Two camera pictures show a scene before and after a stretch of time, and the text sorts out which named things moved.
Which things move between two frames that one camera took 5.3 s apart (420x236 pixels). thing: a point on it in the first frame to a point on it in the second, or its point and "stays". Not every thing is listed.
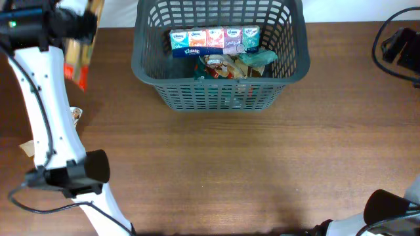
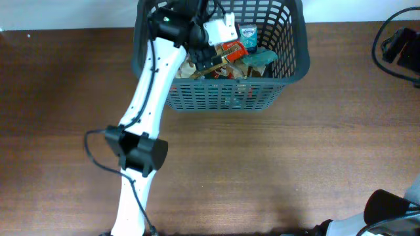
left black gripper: x=90 y=22 to x=200 y=54
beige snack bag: x=29 y=147 to x=186 y=71
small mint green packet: x=258 y=58 stays
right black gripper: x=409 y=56 stays
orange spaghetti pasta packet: x=77 y=53 to x=231 y=50
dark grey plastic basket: x=283 y=31 stays
